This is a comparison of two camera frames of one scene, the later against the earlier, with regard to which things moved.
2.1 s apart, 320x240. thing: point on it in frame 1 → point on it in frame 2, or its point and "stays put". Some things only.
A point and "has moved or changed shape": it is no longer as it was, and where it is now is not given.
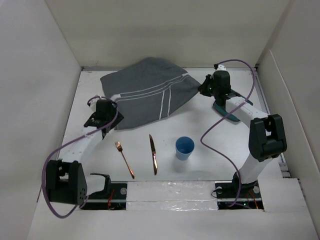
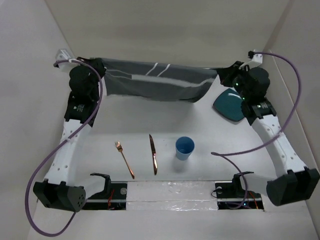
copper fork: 119,148 stays put
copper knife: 155,166 stays put
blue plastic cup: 184,146 stays put
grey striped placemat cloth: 148,91 has moved or changed shape
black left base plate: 113,197 stays put
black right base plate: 250,196 stays put
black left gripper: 119,119 → 96,64
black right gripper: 203,88 → 226,74
